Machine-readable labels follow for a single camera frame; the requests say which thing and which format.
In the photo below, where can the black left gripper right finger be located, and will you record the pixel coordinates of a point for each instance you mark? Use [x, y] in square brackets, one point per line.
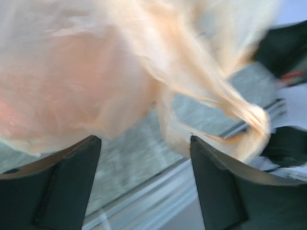
[235, 196]

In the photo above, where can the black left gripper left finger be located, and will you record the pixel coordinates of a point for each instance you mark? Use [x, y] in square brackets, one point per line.
[51, 193]

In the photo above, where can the orange banana-print plastic bag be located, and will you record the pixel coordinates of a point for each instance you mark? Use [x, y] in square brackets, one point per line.
[74, 68]

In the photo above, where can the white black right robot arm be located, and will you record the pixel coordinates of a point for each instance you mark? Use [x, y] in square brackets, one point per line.
[283, 51]

